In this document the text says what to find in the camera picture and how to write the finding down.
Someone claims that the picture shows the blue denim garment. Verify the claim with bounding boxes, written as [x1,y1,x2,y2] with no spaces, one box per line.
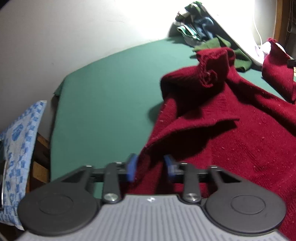
[194,17,215,39]

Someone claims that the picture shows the white garment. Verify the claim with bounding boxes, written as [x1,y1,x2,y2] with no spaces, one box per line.
[203,0,279,67]

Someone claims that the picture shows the wooden frame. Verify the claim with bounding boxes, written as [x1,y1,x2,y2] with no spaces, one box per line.
[273,0,285,44]

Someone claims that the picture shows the dark green sweater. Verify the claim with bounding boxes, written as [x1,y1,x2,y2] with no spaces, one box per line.
[193,37,253,73]

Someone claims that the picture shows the white cable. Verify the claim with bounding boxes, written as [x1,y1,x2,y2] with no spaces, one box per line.
[253,13,263,46]

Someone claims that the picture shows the red knit sweater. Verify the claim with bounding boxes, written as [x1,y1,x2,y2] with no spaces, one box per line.
[126,38,296,241]

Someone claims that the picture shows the blue patterned cloth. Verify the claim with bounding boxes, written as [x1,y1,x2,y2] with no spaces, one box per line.
[0,100,48,230]

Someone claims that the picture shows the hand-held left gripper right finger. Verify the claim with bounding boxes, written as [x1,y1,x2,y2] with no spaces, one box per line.
[164,155,246,204]

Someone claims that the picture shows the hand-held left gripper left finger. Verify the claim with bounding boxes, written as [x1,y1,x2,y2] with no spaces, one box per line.
[52,153,138,204]

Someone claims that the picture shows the wooden crate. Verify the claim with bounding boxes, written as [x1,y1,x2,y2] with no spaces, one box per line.
[26,133,51,193]

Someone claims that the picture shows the green bed sheet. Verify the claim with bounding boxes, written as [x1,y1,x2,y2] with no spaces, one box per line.
[50,37,287,200]

